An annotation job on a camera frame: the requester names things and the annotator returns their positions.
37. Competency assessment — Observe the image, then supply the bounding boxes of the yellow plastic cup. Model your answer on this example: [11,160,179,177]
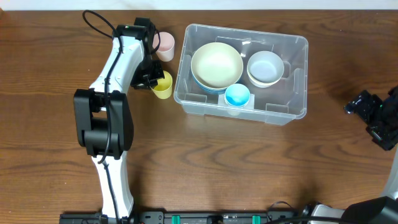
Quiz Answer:
[151,71,173,100]

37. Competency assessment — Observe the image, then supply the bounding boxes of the pink plastic cup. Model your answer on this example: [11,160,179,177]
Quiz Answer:
[152,32,175,62]

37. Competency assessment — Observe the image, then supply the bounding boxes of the beige large bowl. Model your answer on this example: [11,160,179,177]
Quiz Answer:
[190,42,244,81]

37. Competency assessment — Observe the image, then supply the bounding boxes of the light blue plastic cup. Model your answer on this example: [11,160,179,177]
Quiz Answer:
[224,83,251,107]

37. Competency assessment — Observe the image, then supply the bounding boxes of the yellow small bowl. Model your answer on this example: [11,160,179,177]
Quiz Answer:
[248,72,281,88]

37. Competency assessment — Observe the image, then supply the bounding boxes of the grey small bowl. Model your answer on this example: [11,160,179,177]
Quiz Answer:
[247,51,285,83]

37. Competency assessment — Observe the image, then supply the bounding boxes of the pale green plastic cup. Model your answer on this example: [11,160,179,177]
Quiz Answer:
[227,107,241,116]

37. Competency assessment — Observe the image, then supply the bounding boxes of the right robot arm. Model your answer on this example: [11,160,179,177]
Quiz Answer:
[302,87,397,223]

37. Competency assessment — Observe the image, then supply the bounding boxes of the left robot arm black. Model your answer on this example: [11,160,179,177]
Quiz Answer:
[73,17,164,223]

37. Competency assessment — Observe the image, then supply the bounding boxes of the clear plastic storage container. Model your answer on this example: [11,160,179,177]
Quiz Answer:
[174,24,309,126]

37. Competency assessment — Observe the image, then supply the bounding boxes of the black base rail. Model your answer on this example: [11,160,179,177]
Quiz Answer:
[59,211,296,224]

